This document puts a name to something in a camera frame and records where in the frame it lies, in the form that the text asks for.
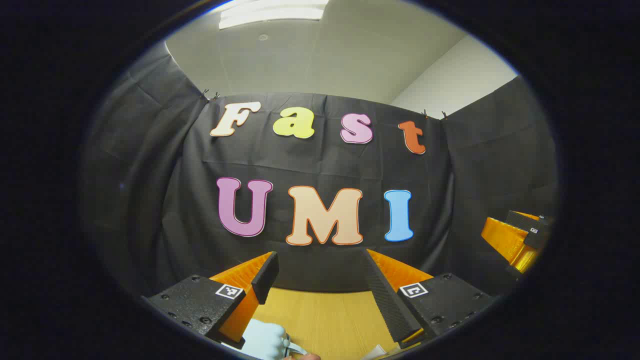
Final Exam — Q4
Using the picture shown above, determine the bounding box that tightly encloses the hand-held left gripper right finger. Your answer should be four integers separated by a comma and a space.
363, 248, 497, 350

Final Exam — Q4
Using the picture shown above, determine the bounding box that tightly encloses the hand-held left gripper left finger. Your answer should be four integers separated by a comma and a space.
141, 251, 280, 350

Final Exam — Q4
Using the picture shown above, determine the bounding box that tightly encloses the white squeeze tube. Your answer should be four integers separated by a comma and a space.
361, 343, 390, 360

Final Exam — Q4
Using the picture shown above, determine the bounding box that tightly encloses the light blue suitcase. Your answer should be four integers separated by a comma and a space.
221, 318, 312, 360

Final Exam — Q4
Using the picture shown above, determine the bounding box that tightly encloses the black backdrop cloth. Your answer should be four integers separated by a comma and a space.
80, 42, 560, 301

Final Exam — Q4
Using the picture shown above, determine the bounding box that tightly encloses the ceiling light panel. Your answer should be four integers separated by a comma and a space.
218, 0, 329, 30

